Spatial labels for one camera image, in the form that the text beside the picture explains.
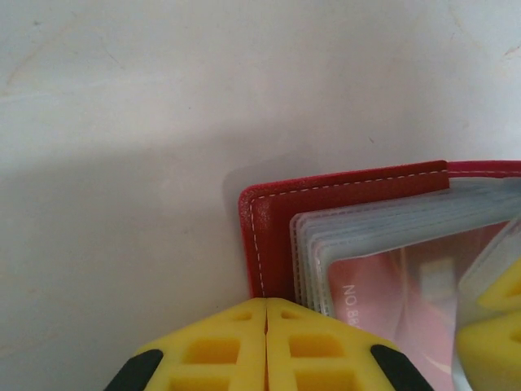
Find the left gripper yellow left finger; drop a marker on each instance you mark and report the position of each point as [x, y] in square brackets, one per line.
[211, 358]

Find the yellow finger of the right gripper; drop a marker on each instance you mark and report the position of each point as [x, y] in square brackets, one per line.
[492, 350]
[504, 297]

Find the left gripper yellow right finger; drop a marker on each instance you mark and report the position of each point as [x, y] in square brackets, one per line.
[317, 358]

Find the red credit card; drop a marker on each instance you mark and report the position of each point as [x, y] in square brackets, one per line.
[386, 293]

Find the red leather card holder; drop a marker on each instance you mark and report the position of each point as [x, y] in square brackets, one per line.
[277, 212]

